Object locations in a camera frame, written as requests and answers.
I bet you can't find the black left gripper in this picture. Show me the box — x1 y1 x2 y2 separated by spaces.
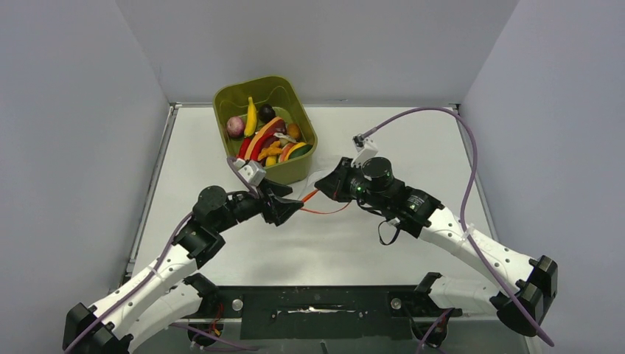
214 178 303 233

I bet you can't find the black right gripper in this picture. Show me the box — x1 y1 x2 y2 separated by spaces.
315 157 388 212

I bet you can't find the clear zip bag orange zipper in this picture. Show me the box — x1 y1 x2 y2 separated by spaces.
291 167 353 215

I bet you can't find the purple red onion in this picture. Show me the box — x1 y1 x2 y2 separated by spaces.
226 116 245 139

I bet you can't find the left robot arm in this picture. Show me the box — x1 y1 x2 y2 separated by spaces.
63 181 304 353

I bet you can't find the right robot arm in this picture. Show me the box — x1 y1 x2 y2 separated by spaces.
315 157 558 337

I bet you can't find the yellow banana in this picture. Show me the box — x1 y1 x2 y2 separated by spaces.
265 156 278 167

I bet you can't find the watermelon slice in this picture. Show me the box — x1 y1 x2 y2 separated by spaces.
277 142 296 163

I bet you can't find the dark green avocado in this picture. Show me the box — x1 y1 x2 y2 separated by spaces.
288 144 313 160

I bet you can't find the olive green plastic basket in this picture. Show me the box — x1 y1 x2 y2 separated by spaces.
213 76 318 184

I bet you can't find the long yellow chili pepper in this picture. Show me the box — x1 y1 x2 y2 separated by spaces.
243 97 258 137

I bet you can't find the dark purple plum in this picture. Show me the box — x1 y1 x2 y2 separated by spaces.
257 104 277 124

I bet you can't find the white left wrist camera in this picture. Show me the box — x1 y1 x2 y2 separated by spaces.
232 158 266 188

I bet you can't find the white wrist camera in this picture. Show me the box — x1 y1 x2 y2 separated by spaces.
351 134 379 167
232 158 266 188

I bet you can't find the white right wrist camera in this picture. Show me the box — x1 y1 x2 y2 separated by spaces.
351 134 379 167

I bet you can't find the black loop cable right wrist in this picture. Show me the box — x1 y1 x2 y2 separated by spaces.
361 202 404 247

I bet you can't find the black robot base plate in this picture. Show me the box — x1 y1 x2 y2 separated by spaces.
189 285 444 340

